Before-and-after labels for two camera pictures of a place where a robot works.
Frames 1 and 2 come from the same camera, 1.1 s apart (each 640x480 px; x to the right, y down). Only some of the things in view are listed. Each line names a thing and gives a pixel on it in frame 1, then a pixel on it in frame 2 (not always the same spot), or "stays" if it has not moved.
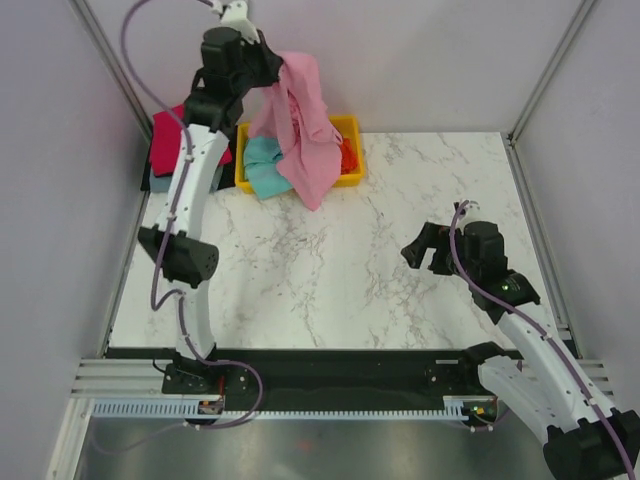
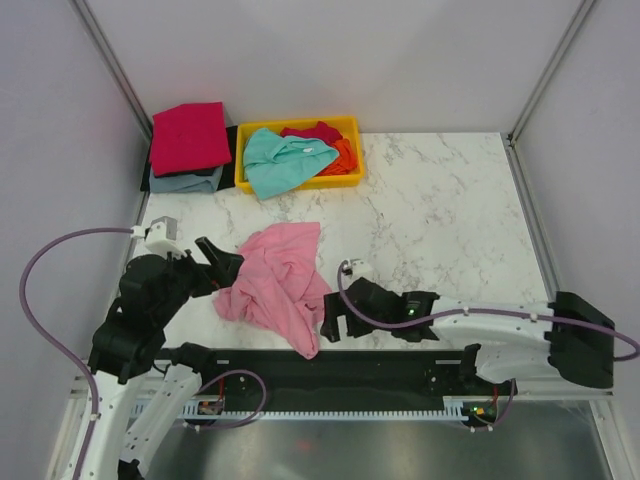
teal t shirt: [261, 156] stays
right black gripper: [431, 236] to [330, 327]
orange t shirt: [349, 156] stays
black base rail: [287, 374] stays
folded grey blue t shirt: [160, 184] stays
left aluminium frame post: [111, 63] stays
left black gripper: [271, 62] to [222, 272]
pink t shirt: [295, 122] to [280, 285]
